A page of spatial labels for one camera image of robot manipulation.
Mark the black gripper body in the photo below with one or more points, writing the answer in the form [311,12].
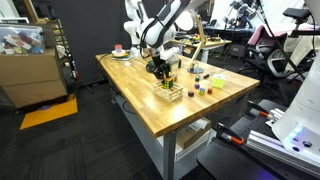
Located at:
[160,63]

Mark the black-edged rubik's cube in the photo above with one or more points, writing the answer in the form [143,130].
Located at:
[168,83]

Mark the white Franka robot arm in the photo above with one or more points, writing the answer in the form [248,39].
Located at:
[156,30]

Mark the slatted wooden box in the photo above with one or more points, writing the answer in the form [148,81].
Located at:
[168,95]

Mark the green small cube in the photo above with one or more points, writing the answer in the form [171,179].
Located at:
[197,79]

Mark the dark purple small cube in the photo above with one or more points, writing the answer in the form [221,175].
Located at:
[190,94]

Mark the light purple small cube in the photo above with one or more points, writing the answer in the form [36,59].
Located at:
[197,86]

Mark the red small cube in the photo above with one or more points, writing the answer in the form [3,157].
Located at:
[209,90]

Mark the white-edged rubik's cube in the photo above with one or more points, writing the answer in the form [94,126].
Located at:
[218,81]

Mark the small cardboard box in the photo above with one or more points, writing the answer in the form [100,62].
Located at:
[191,133]

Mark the large cardboard box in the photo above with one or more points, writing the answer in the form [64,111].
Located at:
[31,78]

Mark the clear plastic container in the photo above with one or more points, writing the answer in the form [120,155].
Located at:
[175,65]

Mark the black zipper case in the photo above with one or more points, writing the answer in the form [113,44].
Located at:
[149,68]

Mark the round grey lamp base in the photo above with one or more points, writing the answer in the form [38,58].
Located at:
[195,70]

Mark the black marker pen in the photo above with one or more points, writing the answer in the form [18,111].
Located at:
[206,76]

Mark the stack of plates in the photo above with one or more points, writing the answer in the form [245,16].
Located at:
[121,56]

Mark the pink cup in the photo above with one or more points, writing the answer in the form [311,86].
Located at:
[118,48]

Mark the wooden background table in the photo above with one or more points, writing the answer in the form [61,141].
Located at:
[213,43]

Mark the black backdrop panel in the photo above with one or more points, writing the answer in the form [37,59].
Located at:
[93,33]

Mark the black orange bar clamp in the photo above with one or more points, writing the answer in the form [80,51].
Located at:
[258,109]
[230,135]

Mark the cluttered shelf rack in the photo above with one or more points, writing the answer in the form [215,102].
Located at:
[65,50]

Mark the dark background equipment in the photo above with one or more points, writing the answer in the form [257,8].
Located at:
[245,13]

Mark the black perforated breadboard plate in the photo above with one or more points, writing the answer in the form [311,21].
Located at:
[253,126]

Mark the grey office chair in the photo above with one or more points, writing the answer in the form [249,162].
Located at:
[270,56]

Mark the dark cart platform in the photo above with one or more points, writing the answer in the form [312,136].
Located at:
[226,163]

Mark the black slanted rod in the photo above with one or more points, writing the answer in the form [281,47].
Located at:
[276,40]

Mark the orange floor mat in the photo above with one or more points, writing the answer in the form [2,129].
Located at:
[50,114]

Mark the clear bin of toys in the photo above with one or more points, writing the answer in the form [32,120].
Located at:
[21,39]

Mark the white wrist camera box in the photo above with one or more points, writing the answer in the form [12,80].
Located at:
[170,52]

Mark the grey metal table frame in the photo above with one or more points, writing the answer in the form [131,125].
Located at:
[169,156]

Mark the aluminium extrusion rail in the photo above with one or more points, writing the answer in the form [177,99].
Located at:
[266,143]

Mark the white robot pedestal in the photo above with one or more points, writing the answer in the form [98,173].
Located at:
[300,110]

